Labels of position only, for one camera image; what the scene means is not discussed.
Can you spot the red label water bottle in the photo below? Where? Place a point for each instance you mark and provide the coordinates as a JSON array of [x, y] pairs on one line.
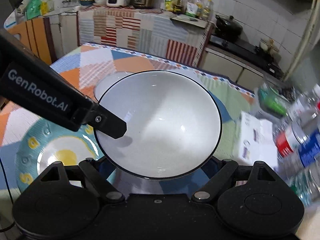
[[286, 142]]

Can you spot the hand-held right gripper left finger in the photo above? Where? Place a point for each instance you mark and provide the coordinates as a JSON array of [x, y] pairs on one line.
[[92, 173]]

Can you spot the blue label water bottle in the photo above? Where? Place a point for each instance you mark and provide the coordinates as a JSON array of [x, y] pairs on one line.
[[310, 153]]

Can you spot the green plastic bag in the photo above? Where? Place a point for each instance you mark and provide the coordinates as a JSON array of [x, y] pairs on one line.
[[33, 6]]

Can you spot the black gas stove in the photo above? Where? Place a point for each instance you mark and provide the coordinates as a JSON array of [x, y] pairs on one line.
[[247, 50]]

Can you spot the green label water bottle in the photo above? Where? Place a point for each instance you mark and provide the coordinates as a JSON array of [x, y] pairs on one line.
[[306, 186]]

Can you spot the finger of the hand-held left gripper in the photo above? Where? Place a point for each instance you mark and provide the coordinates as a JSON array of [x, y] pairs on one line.
[[110, 125]]

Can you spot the beige kitchen cabinet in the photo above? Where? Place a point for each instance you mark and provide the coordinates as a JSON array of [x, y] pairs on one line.
[[230, 65]]

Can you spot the patchwork tablecloth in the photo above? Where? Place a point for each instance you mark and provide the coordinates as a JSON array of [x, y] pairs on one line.
[[120, 60]]

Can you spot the row of cooking oil bottles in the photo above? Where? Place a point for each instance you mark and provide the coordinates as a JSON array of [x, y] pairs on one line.
[[192, 5]]

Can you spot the white ribbed bowl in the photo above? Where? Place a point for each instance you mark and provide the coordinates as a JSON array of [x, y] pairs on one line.
[[162, 120], [107, 85]]

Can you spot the cutting board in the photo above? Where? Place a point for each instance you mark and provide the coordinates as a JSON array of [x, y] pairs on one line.
[[190, 21]]

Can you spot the blue bowl on counter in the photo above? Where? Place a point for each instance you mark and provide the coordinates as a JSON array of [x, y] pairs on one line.
[[87, 1]]

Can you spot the white tissue pack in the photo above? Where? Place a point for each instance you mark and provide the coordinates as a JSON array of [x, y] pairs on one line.
[[255, 137]]

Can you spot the striped patchwork counter cloth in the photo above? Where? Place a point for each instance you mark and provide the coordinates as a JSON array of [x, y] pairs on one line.
[[140, 32]]

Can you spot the teal fried egg print plate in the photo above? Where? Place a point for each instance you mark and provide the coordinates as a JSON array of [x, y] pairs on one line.
[[32, 145]]

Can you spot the green plastic basket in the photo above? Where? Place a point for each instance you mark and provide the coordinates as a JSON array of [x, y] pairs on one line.
[[271, 100]]

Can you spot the clear white cap water bottle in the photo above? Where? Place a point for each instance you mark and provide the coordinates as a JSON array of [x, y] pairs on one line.
[[310, 100]]

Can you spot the black wok with lid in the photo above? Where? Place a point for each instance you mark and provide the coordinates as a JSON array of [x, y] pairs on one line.
[[228, 28]]

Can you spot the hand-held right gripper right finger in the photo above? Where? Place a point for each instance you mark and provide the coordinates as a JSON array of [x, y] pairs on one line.
[[225, 173]]

